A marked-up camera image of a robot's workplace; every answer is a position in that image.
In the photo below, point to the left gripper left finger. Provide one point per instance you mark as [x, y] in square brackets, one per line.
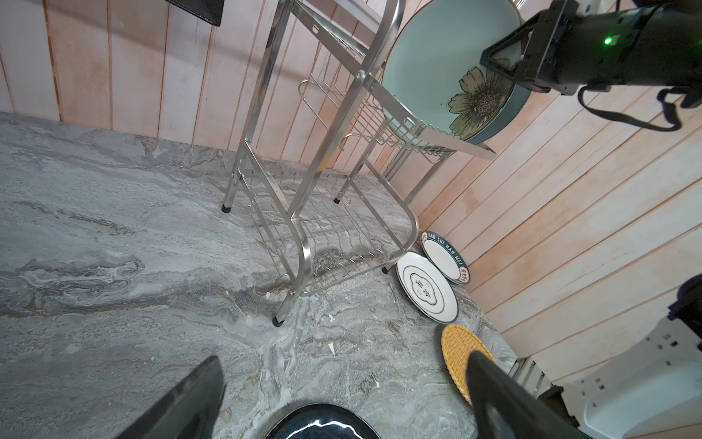
[189, 410]

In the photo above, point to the dark blue oval plate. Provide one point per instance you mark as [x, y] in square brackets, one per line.
[322, 421]

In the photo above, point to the white plate black outline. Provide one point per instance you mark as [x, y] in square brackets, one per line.
[427, 288]

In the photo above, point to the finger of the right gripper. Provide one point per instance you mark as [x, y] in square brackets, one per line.
[502, 60]

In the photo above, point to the yellow woven plate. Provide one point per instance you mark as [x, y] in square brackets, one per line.
[458, 343]

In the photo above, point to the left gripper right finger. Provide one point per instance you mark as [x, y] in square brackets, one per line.
[503, 409]

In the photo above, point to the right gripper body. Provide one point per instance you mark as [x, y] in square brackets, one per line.
[654, 43]

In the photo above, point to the mint plate with flower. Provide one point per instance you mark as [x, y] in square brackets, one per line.
[434, 68]

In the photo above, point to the white plate dark lettered rim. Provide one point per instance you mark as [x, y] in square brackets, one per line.
[446, 258]

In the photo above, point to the chrome dish rack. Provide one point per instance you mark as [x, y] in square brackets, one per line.
[318, 241]

